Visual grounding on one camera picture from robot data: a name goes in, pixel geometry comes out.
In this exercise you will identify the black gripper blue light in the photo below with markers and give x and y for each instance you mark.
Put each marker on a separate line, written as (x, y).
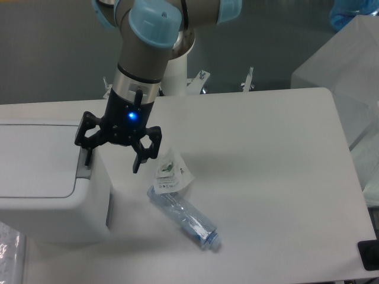
(123, 123)

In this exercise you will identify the black device at table edge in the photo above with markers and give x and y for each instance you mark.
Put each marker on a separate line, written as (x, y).
(368, 251)

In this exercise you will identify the clear plastic sheet bottom left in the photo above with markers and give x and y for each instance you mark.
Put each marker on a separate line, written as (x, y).
(12, 255)

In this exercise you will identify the clear crushed plastic bottle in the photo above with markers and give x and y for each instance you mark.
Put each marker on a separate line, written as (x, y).
(188, 218)

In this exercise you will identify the translucent plastic storage box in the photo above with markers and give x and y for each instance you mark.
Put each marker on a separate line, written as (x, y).
(347, 65)

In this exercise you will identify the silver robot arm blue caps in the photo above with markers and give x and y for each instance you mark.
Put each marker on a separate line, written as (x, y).
(149, 30)

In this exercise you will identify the white plastic wrapper green print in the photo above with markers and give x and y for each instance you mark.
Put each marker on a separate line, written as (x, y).
(172, 174)

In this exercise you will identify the white push-lid trash can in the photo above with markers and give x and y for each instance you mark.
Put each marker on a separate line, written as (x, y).
(51, 189)

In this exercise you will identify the blue plastic bag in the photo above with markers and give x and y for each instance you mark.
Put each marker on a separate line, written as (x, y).
(344, 11)

